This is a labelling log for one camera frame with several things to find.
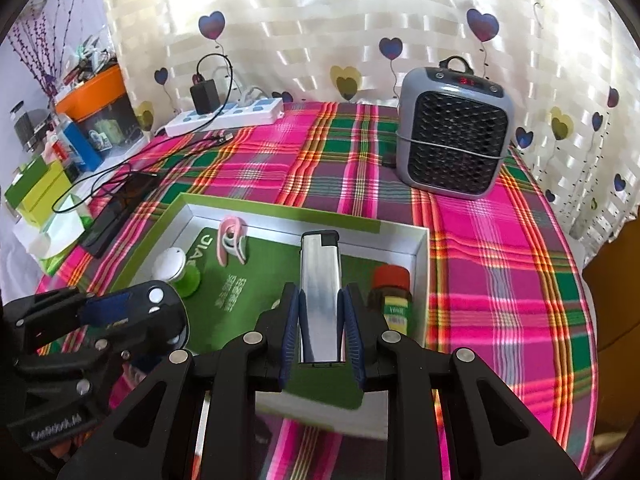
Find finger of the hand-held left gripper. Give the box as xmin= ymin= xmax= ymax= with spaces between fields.
xmin=4 ymin=287 xmax=133 ymax=357
xmin=14 ymin=332 xmax=141 ymax=408

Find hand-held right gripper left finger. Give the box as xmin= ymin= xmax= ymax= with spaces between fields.
xmin=57 ymin=282 xmax=307 ymax=480

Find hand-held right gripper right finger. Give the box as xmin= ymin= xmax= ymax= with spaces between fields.
xmin=336 ymin=282 xmax=583 ymax=480

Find silver lighter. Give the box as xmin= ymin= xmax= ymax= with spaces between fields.
xmin=298 ymin=230 xmax=346 ymax=366

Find black round magnetic mount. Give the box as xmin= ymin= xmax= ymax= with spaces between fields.
xmin=135 ymin=280 xmax=191 ymax=351

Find brown jar with red lid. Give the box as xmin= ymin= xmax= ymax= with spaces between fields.
xmin=367 ymin=265 xmax=415 ymax=338

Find green cardboard box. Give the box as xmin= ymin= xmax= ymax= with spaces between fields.
xmin=105 ymin=191 xmax=432 ymax=433

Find green white suction cup hook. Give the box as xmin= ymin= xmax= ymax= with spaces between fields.
xmin=151 ymin=247 xmax=203 ymax=300

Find pink and white clip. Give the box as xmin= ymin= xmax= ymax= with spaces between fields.
xmin=217 ymin=216 xmax=249 ymax=266

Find green tissue pack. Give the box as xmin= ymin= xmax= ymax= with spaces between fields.
xmin=42 ymin=207 xmax=93 ymax=261

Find black smartphone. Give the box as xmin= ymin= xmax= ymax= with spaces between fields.
xmin=80 ymin=172 xmax=158 ymax=258

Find yellow green box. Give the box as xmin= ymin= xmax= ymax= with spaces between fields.
xmin=20 ymin=160 xmax=73 ymax=226

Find dark green box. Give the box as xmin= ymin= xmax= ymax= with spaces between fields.
xmin=4 ymin=152 xmax=56 ymax=201

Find pink green plaid tablecloth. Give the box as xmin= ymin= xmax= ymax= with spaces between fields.
xmin=45 ymin=100 xmax=601 ymax=480

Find blue white carton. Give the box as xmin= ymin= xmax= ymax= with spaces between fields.
xmin=57 ymin=120 xmax=103 ymax=173

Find glass jar with dark lid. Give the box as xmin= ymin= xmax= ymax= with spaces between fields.
xmin=10 ymin=102 xmax=43 ymax=153

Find orange lid storage bin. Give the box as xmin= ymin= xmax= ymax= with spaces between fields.
xmin=54 ymin=65 xmax=146 ymax=153

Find grey space heater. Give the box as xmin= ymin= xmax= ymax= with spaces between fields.
xmin=396 ymin=55 xmax=516 ymax=201

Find white power strip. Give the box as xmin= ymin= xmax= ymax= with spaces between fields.
xmin=165 ymin=97 xmax=285 ymax=137

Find black power adapter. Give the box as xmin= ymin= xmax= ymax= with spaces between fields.
xmin=190 ymin=79 xmax=218 ymax=115

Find pile of assorted clutter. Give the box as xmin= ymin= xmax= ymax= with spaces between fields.
xmin=55 ymin=32 xmax=121 ymax=96

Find wooden wardrobe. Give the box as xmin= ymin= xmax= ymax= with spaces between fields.
xmin=582 ymin=220 xmax=640 ymax=441

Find purple decor branches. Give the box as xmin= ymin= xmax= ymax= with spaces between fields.
xmin=7 ymin=0 xmax=101 ymax=98

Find heart print curtain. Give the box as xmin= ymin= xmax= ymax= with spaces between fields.
xmin=100 ymin=0 xmax=640 ymax=256

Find black phone cable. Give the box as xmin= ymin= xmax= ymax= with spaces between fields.
xmin=60 ymin=130 xmax=236 ymax=213

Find white power cord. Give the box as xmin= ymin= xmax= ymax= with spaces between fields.
xmin=235 ymin=85 xmax=271 ymax=108

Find black adapter cable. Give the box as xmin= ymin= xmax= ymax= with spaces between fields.
xmin=195 ymin=52 xmax=233 ymax=111

